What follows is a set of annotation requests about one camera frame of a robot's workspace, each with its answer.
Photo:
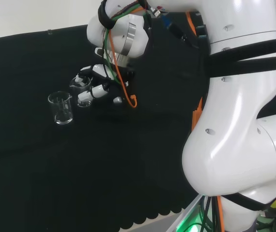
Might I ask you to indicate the black bench cloth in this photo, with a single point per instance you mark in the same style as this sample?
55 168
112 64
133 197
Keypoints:
55 169

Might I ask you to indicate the large clear glass beaker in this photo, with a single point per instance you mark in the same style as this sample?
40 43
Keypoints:
60 119

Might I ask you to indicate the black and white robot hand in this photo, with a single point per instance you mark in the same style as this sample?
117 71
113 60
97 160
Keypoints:
115 88

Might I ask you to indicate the small clear glass beaker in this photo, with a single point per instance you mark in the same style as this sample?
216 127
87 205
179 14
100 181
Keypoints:
73 88

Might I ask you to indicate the clear tape strip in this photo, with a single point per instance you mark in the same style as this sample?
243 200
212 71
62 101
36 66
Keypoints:
49 32

